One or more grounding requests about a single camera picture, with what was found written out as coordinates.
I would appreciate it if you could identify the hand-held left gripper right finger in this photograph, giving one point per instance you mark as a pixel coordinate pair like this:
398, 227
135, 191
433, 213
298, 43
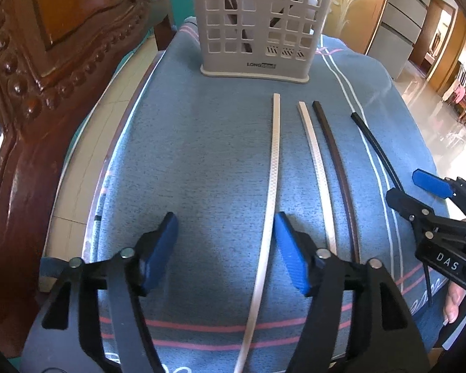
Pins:
291, 248

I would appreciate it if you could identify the dark brown chopstick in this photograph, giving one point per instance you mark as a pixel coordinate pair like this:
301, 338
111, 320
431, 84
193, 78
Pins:
339, 178
230, 7

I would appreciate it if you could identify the white chopstick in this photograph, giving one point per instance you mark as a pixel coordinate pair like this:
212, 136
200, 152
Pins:
275, 163
319, 175

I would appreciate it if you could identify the blue striped cloth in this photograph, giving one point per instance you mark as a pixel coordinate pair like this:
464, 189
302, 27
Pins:
202, 155

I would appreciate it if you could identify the wooden door frame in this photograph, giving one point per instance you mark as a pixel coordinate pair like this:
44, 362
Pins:
449, 46

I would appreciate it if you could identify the painted glass sliding door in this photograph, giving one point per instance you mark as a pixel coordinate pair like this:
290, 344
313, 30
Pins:
357, 4

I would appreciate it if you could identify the pink clothing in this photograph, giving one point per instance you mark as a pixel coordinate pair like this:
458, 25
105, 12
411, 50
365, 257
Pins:
460, 93

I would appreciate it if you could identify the grey plastic utensil holder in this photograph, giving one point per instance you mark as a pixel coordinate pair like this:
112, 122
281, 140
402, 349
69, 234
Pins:
217, 64

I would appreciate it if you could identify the carved wooden chair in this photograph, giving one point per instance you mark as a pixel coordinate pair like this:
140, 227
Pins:
42, 66

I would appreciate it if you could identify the silver refrigerator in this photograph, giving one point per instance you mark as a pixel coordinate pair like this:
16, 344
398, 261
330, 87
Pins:
400, 19

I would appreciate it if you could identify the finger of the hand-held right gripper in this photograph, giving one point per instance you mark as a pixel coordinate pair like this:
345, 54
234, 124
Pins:
404, 202
431, 182

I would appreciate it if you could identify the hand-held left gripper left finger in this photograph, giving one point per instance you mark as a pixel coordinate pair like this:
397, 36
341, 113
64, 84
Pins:
161, 248

